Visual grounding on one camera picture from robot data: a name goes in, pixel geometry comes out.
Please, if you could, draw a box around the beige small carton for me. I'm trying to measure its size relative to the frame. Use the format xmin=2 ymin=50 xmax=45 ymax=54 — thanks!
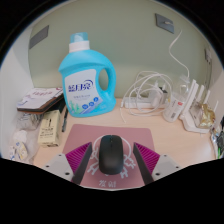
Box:
xmin=37 ymin=109 xmax=62 ymax=148

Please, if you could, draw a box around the black computer mouse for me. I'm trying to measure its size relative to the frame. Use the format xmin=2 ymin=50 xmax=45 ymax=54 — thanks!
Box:
xmin=98 ymin=134 xmax=124 ymax=175

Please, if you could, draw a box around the black pen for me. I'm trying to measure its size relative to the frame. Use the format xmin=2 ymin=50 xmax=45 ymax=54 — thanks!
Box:
xmin=61 ymin=109 xmax=69 ymax=133

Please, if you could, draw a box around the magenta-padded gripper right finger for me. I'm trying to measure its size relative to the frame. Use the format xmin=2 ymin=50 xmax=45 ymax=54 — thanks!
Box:
xmin=132 ymin=142 xmax=183 ymax=186

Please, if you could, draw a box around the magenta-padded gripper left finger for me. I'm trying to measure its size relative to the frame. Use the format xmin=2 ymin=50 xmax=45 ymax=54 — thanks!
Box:
xmin=42 ymin=142 xmax=93 ymax=186

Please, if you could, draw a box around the white router with antennas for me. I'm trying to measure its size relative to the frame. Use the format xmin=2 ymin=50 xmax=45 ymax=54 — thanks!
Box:
xmin=179 ymin=78 xmax=221 ymax=134

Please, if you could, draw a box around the white wall socket with plugs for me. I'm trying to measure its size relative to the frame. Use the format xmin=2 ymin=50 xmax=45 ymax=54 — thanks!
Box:
xmin=203 ymin=48 xmax=213 ymax=71

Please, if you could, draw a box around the grey wall socket plate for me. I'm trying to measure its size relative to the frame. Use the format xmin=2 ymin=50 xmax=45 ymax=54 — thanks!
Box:
xmin=154 ymin=12 xmax=175 ymax=34

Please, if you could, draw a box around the blue detergent bottle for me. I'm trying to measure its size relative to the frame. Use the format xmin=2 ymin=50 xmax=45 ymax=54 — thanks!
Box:
xmin=58 ymin=32 xmax=117 ymax=118

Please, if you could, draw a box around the white power strip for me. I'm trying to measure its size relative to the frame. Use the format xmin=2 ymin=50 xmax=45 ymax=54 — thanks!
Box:
xmin=121 ymin=96 xmax=168 ymax=110

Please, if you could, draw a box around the pink mouse pad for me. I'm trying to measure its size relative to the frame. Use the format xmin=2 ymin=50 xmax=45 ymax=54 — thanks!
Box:
xmin=62 ymin=123 xmax=156 ymax=191

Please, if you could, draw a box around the white wall cable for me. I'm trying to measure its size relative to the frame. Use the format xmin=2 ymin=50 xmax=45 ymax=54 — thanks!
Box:
xmin=168 ymin=30 xmax=191 ymax=80

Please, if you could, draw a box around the blank grey wall plate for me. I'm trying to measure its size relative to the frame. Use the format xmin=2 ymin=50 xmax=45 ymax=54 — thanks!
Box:
xmin=28 ymin=24 xmax=50 ymax=50

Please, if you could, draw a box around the coiled white cable bundle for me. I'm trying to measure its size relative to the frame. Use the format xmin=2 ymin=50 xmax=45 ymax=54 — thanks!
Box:
xmin=119 ymin=70 xmax=173 ymax=123

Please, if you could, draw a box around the stack of notebooks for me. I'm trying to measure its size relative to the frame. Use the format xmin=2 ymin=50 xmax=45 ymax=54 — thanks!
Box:
xmin=16 ymin=87 xmax=65 ymax=115

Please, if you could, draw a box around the black zip pouch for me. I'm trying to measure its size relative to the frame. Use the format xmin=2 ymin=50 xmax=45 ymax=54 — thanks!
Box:
xmin=215 ymin=129 xmax=224 ymax=158

